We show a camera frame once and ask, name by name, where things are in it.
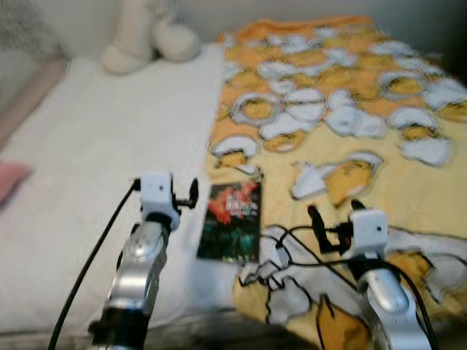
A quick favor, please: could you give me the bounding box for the grey patterned fabric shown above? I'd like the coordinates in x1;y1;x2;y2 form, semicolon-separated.
0;0;71;63

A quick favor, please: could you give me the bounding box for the cream plush toy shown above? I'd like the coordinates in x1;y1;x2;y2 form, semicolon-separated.
98;0;202;76

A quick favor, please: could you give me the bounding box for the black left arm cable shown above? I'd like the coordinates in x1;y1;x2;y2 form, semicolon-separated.
47;178;142;350

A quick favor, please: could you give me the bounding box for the yellow egg-print blanket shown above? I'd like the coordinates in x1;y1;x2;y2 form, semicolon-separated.
196;15;467;350

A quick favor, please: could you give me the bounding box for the dark cover book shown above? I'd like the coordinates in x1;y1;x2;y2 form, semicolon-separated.
195;180;264;264

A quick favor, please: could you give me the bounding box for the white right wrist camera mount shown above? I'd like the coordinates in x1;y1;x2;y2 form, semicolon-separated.
348;209;390;260

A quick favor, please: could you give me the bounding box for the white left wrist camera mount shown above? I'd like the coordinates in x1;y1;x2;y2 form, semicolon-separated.
138;171;182;231

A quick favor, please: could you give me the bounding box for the brown bed frame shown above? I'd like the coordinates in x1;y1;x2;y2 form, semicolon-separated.
0;56;71;151

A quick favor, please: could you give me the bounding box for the white quilted mattress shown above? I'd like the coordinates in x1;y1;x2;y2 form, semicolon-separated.
0;42;243;338

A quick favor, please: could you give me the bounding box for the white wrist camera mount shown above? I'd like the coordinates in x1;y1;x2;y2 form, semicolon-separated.
348;209;390;260
138;171;182;231

